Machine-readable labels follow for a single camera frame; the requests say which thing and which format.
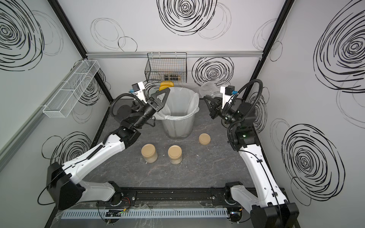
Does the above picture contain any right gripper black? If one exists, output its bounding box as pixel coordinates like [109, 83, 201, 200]
[204, 95, 240, 131]

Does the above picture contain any rice jar tan lid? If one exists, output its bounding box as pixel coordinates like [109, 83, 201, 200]
[141, 144, 158, 163]
[168, 145, 183, 164]

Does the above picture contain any glass rice jar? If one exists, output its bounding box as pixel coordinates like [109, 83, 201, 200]
[199, 82, 222, 98]

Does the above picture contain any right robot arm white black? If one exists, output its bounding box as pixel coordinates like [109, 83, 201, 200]
[203, 96, 299, 228]

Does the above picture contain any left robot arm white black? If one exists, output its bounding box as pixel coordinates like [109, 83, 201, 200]
[45, 88, 170, 211]

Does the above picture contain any yellow toast slice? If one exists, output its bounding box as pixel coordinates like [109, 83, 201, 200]
[159, 83, 174, 91]
[160, 81, 174, 86]

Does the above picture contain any white plastic bin liner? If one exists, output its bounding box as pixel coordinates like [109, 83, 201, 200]
[154, 87, 200, 121]

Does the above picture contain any dark bottle in basket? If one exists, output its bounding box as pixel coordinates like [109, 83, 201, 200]
[163, 74, 182, 82]

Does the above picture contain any metal mesh trash bin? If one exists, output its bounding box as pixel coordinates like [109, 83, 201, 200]
[162, 114, 195, 140]

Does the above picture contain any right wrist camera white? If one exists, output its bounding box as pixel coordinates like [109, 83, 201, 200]
[220, 85, 238, 109]

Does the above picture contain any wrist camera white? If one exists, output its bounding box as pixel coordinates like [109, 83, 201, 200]
[129, 82, 146, 105]
[220, 85, 238, 109]

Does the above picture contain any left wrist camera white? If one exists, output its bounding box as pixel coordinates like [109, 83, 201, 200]
[129, 82, 146, 105]

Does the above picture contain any black wire wall basket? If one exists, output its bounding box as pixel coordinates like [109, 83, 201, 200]
[144, 57, 188, 83]

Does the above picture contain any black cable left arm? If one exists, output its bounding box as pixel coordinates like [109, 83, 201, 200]
[109, 93, 140, 120]

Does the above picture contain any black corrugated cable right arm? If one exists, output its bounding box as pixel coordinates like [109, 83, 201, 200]
[227, 79, 263, 152]

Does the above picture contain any aluminium wall rail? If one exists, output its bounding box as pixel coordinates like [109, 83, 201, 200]
[86, 51, 263, 59]

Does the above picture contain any white mesh wall shelf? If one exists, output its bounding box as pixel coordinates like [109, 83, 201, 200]
[43, 60, 101, 118]

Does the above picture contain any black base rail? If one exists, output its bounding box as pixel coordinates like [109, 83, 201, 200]
[96, 187, 289, 208]

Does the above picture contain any white slotted cable duct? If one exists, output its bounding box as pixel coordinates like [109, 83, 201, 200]
[61, 208, 229, 219]

